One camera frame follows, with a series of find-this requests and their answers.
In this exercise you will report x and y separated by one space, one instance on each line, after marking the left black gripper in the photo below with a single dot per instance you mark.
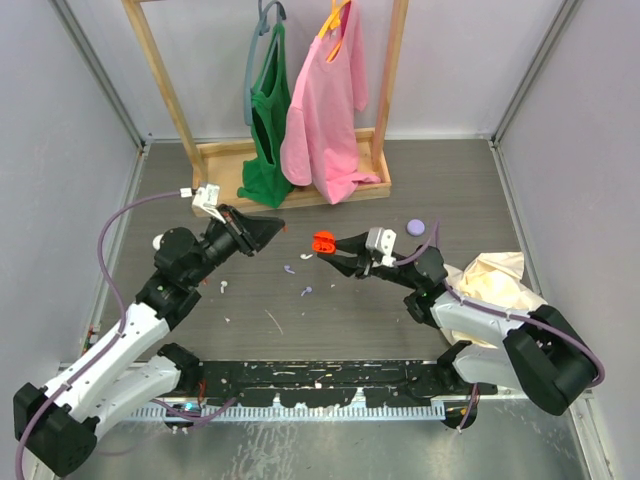
251 233

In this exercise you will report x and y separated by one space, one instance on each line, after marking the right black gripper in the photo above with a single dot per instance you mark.
362 265

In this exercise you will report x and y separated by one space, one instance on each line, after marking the cream cloth bag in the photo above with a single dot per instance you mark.
495 278

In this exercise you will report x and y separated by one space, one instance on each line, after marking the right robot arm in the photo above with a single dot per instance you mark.
536 352

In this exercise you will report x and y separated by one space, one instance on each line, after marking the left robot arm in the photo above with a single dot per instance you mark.
62 422

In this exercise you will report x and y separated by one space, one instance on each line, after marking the white earbud case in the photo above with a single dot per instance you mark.
156 243

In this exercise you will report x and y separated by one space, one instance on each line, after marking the green tank top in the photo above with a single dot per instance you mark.
263 180

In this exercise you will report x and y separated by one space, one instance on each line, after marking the wooden clothes rack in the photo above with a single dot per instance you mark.
222 163

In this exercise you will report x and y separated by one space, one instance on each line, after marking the pink shirt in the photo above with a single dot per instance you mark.
320 146

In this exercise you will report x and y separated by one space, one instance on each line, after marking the grey blue hanger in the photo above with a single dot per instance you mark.
262 28

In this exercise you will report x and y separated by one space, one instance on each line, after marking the yellow hanger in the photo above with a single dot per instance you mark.
333 25

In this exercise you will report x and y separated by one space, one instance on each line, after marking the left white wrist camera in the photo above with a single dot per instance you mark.
205 202

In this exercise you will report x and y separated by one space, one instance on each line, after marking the white slotted cable duct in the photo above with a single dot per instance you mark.
356 411

